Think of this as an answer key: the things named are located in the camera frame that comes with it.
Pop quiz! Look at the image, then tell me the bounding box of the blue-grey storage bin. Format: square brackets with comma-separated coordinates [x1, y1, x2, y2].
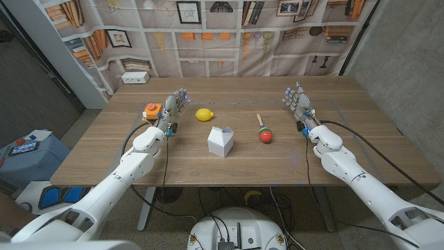
[0, 133, 72, 190]

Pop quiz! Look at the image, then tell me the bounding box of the yellow object under table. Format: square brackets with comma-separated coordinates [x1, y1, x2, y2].
[244, 190, 264, 205]

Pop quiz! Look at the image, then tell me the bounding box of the white robot torso base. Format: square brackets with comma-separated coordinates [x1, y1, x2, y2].
[186, 207, 289, 250]

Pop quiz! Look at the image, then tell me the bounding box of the black round floor fan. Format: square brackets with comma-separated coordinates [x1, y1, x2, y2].
[155, 186, 184, 204]

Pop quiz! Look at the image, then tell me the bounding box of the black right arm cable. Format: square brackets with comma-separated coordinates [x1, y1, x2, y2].
[318, 119, 444, 206]

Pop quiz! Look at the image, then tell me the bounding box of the red toy lollipop wooden handle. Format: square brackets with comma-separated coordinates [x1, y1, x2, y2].
[255, 112, 273, 144]

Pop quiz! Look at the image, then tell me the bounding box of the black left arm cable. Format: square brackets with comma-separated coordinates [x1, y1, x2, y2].
[121, 121, 198, 223]

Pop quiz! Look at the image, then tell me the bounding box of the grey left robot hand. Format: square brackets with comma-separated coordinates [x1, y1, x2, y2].
[156, 87, 191, 137]

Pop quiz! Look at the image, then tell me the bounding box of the black smartphone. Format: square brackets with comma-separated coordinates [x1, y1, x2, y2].
[8, 141, 41, 157]

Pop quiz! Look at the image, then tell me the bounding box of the orange box with red button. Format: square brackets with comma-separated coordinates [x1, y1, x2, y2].
[142, 102, 164, 122]

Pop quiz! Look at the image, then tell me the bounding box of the grey table leg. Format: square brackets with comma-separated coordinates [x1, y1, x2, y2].
[314, 185, 337, 233]

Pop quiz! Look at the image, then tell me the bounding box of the black backdrop stand pole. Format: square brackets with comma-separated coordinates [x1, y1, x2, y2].
[339, 0, 381, 76]

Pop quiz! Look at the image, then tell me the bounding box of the white and blue floor panel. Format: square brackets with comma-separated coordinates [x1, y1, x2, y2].
[15, 181, 93, 215]

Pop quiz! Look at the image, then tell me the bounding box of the printed bookshelf backdrop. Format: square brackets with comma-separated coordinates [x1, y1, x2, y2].
[37, 0, 379, 101]

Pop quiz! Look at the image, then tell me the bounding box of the yellow toy lemon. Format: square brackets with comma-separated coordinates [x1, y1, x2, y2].
[194, 108, 214, 122]

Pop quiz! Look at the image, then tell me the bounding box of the white table leg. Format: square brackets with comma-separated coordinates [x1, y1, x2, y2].
[137, 186, 157, 233]

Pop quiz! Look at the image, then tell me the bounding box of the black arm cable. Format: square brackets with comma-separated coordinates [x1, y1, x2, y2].
[318, 119, 444, 206]
[121, 121, 198, 223]

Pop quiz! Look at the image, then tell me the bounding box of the white power strip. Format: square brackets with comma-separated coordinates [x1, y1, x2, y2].
[121, 71, 151, 85]

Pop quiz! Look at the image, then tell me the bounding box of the white milk carton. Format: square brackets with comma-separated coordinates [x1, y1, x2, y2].
[207, 126, 234, 159]

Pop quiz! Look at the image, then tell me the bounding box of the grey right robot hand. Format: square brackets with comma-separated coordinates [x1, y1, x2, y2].
[281, 81, 322, 136]

